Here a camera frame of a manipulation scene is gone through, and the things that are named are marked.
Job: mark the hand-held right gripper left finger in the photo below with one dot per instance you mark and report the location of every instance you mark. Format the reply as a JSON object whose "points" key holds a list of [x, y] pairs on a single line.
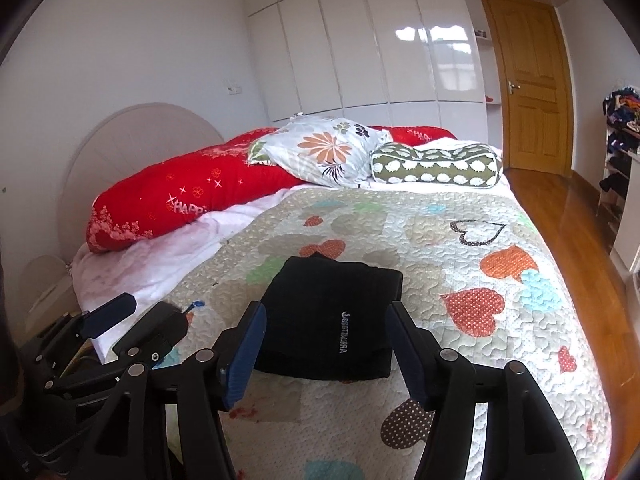
{"points": [[247, 355]]}

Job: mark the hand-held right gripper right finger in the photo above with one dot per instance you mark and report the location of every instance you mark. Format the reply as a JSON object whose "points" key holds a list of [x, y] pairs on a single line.
{"points": [[407, 360]]}

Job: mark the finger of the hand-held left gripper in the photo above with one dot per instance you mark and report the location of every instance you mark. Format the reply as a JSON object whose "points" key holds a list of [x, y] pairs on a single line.
{"points": [[155, 332], [112, 310]]}

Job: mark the black pants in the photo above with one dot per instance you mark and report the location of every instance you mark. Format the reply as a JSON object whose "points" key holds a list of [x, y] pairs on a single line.
{"points": [[320, 300]]}

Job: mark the white bedside table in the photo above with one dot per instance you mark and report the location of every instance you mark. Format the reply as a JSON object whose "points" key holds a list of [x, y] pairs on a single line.
{"points": [[47, 285]]}

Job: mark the heart-printed quilt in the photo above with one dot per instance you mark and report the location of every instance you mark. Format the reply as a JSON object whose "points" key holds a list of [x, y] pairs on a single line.
{"points": [[450, 270]]}

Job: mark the long red pillow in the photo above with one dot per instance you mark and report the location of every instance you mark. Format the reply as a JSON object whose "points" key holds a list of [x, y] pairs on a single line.
{"points": [[200, 185]]}

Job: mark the white rounded headboard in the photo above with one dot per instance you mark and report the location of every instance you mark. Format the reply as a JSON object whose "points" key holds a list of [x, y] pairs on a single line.
{"points": [[125, 150]]}

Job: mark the green white-patterned pillow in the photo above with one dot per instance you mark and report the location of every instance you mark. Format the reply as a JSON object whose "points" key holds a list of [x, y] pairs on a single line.
{"points": [[430, 165]]}

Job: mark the white floral pillow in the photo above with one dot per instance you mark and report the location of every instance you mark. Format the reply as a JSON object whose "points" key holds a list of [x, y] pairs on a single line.
{"points": [[320, 150]]}

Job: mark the white shelf unit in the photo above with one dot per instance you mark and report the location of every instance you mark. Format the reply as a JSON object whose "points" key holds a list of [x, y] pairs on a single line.
{"points": [[625, 220]]}

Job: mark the wooden door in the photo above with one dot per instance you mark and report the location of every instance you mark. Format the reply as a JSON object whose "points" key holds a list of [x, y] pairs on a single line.
{"points": [[530, 85]]}

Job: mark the pile of clothes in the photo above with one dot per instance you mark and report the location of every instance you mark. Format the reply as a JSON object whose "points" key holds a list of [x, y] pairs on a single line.
{"points": [[622, 110]]}

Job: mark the glossy white wardrobe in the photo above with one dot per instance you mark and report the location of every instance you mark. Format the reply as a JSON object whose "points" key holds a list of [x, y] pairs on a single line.
{"points": [[350, 35]]}

